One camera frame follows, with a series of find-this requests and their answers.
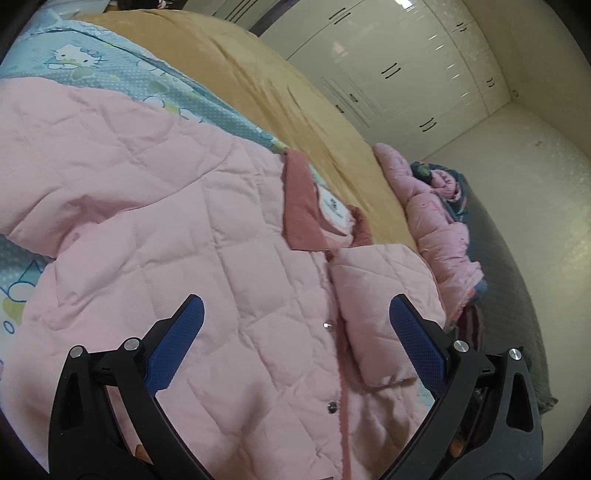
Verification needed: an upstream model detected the striped dark pillow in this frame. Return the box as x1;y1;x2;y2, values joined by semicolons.
455;304;485;351

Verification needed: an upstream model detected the pink quilted jacket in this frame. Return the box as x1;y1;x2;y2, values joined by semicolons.
1;78;446;479

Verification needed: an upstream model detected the pink floral duvet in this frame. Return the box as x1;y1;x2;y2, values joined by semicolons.
373;143;487;323

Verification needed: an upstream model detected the tan plush bed blanket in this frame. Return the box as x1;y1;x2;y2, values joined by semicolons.
78;10;416;248

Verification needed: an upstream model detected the white wardrobe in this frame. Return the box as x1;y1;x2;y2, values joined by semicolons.
197;0;510;160

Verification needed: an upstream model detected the blue Hello Kitty sheet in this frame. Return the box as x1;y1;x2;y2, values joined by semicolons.
1;10;287;376

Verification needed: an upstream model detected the grey quilted headboard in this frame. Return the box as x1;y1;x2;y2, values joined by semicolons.
461;178;558;414

